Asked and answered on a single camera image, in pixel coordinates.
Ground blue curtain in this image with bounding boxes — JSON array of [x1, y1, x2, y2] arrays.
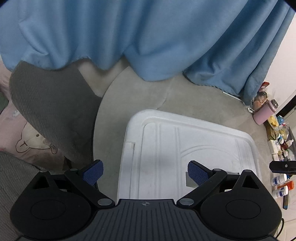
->
[[1, 1, 295, 104]]

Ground white bin lid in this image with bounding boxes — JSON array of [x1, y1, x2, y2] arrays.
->
[[117, 109, 261, 200]]

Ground white pill bottle right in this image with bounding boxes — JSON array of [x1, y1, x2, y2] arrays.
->
[[272, 186, 289, 199]]

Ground orange bottle at edge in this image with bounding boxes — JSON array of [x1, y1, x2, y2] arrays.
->
[[277, 181, 295, 191]]

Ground pink thermos bottle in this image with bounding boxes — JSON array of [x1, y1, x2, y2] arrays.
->
[[253, 99, 278, 125]]

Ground white medicine box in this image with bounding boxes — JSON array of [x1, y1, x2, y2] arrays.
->
[[267, 140, 281, 155]]

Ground white pill bottle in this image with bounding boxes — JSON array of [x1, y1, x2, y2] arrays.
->
[[271, 174, 287, 186], [272, 186, 289, 199]]

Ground plate of yellow food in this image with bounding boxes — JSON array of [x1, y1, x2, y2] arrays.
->
[[267, 114, 279, 128]]

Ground white pill bottle left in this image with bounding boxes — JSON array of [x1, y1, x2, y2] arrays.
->
[[271, 174, 287, 186]]

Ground pink bear blanket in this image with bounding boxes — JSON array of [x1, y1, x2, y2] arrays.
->
[[1, 62, 65, 171]]

